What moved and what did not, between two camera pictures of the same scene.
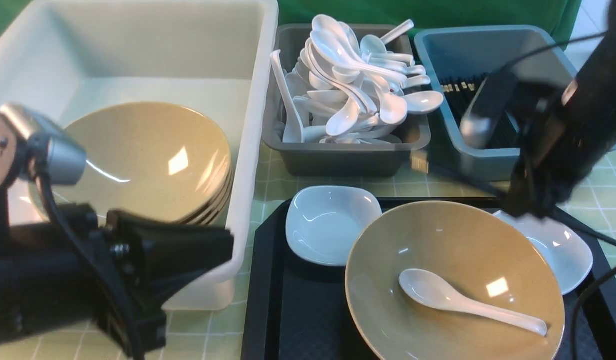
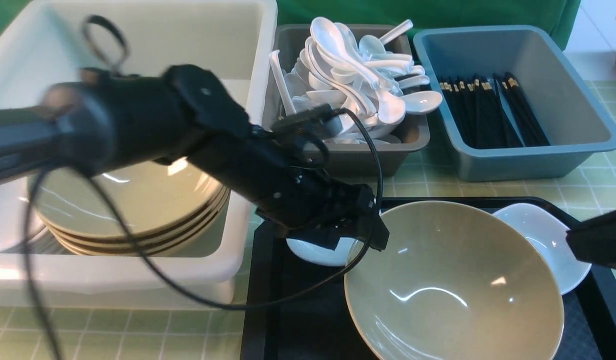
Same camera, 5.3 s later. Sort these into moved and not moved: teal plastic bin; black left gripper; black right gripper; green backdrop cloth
Moved: black right gripper; black left gripper
Not moved: teal plastic bin; green backdrop cloth
